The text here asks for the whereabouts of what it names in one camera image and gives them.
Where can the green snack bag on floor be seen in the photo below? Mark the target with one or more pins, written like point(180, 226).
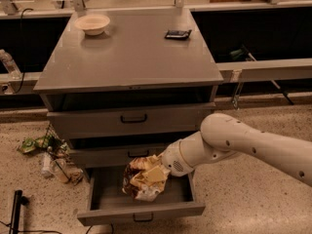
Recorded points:
point(32, 144)

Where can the brown chip bag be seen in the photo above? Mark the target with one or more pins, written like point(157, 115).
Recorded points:
point(135, 185)

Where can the grey drawer cabinet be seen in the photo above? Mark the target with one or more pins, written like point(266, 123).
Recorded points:
point(131, 64)

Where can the clear plastic bottle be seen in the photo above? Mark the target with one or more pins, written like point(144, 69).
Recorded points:
point(10, 65)

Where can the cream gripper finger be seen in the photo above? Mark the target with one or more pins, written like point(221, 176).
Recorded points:
point(156, 174)

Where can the grey open bottom drawer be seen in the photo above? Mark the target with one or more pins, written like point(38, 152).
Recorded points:
point(108, 204)

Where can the grey top drawer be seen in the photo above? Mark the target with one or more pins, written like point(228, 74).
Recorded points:
point(130, 121)

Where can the black stand base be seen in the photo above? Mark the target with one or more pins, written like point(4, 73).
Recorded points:
point(19, 201)

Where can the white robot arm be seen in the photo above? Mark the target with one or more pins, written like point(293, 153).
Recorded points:
point(222, 136)

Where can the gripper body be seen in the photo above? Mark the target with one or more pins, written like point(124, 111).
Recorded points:
point(173, 160)

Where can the beige paper bowl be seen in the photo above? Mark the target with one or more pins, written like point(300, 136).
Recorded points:
point(92, 25)

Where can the clear bottle on floor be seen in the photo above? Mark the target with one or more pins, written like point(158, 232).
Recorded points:
point(46, 161)

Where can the clear plastic cup on floor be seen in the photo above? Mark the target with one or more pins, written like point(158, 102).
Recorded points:
point(58, 169)

